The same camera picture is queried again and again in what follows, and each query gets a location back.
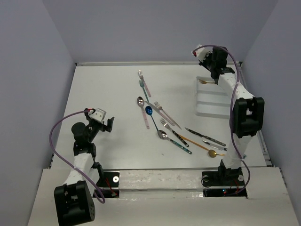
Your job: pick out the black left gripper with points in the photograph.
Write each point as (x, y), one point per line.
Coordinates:
(107, 127)

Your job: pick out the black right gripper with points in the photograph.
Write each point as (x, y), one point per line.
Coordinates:
(207, 56)

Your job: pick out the gold fork green handle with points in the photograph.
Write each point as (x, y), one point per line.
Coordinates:
(206, 82)

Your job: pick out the silver fork slim handle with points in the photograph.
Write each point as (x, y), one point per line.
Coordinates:
(161, 109)

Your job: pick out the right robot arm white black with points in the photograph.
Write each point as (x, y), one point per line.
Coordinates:
(246, 114)

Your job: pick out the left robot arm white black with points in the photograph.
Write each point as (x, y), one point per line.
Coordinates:
(74, 198)

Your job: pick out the white compartment tray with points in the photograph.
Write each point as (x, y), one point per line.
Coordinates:
(211, 100)

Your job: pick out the blue spoon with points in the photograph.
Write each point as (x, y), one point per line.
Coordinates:
(149, 111)

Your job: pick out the teal fork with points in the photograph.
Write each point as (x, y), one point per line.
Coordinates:
(142, 86)

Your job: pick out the small silver knife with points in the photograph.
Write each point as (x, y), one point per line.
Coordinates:
(215, 146)

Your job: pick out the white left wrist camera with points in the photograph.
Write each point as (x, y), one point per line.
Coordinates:
(97, 114)

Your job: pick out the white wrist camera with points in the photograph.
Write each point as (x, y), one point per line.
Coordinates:
(201, 52)
(97, 114)

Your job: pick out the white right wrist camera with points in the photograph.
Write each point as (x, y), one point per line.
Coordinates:
(201, 52)

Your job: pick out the silver spoon pink handle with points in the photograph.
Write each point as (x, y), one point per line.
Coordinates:
(140, 103)

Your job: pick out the silver knife pink handle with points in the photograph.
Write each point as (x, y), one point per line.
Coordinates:
(160, 113)

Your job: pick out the silver spoon teal speckled handle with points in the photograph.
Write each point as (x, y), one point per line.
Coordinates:
(163, 135)

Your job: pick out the silver fork black speckled handle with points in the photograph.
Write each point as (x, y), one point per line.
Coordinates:
(165, 124)

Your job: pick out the silver fork pink handle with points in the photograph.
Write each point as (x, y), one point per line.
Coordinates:
(140, 74)

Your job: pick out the knife black speckled handle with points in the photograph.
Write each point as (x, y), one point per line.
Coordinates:
(206, 137)

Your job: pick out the gold spoon orange handle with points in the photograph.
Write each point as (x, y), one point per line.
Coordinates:
(186, 139)

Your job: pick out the gold utensil teal handle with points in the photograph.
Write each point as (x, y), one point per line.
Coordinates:
(213, 154)

